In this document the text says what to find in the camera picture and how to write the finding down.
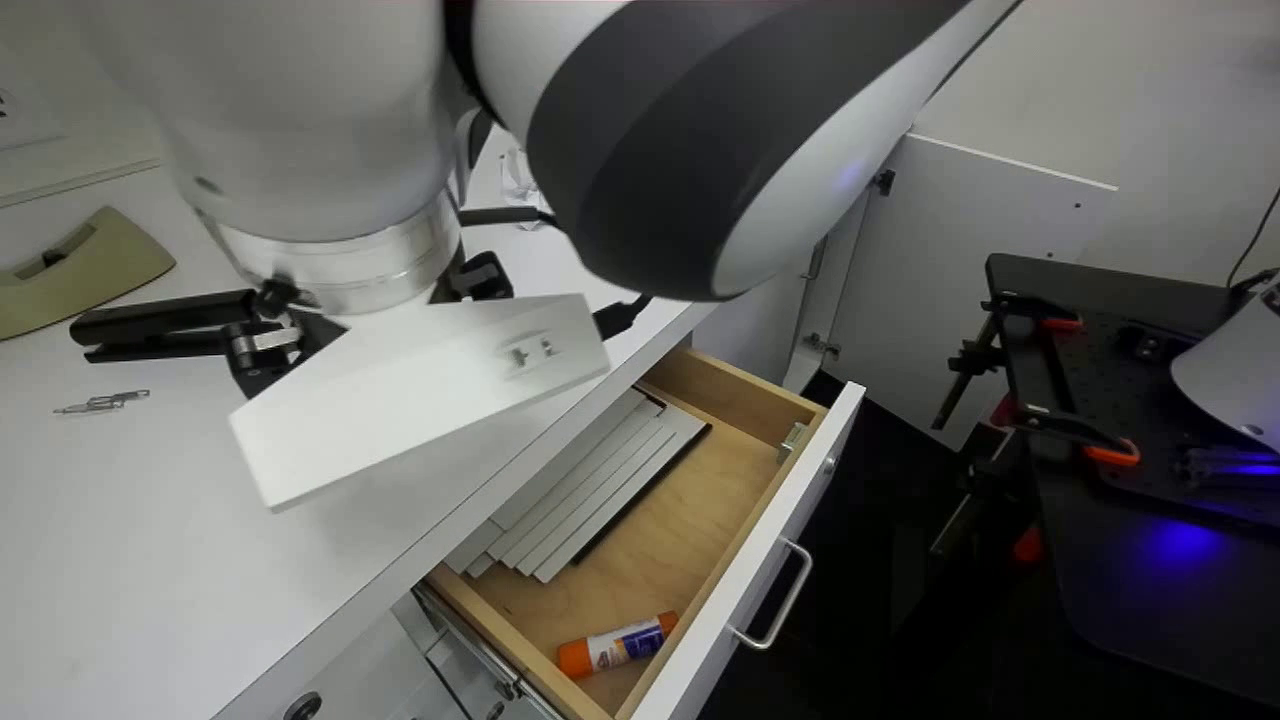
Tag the white drawer with metal handle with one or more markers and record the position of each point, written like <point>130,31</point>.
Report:
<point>713,543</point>

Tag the black tongs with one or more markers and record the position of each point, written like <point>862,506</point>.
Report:
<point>262,334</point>

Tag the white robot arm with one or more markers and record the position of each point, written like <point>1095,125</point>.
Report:
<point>690,149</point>

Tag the white papers stack in drawer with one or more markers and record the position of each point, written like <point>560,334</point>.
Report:
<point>577,495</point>

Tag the orange glue stick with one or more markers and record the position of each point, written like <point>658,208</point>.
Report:
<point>609,649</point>

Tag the orange black clamp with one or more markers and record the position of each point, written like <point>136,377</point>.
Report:
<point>1107,449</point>

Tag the black optical breadboard table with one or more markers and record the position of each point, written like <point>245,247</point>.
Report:
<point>1168,567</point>

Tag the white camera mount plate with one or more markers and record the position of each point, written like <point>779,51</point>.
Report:
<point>406,380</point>

